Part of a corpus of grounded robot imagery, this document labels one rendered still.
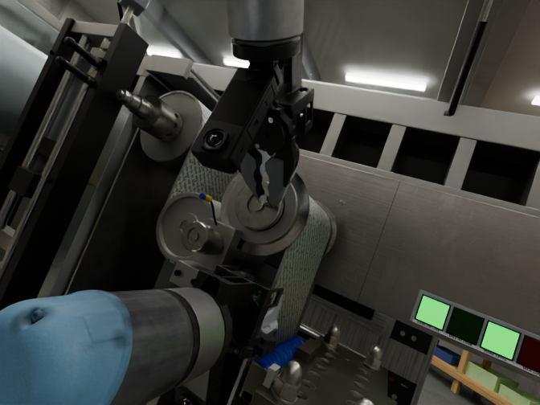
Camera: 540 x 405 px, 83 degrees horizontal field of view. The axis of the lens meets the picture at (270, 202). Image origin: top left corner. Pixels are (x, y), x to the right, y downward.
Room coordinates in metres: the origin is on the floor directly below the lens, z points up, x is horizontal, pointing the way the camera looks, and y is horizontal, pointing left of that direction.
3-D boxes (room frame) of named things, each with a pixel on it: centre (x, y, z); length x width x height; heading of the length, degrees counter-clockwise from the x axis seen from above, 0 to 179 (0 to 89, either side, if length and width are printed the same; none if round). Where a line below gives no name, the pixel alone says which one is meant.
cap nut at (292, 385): (0.41, -0.11, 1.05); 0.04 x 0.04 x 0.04
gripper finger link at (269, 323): (0.44, -0.06, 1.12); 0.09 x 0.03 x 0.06; 155
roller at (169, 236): (0.64, 0.07, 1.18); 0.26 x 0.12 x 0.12; 156
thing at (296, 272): (0.56, -0.10, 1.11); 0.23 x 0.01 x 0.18; 156
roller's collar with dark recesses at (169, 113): (0.56, 0.25, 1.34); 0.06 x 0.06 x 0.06; 66
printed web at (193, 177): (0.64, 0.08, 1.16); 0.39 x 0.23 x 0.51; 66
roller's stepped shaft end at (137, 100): (0.50, 0.27, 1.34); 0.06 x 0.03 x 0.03; 156
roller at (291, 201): (0.58, -0.04, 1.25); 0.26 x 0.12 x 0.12; 156
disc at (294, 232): (0.48, 0.01, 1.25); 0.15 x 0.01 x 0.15; 66
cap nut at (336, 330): (0.71, -0.24, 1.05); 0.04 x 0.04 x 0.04
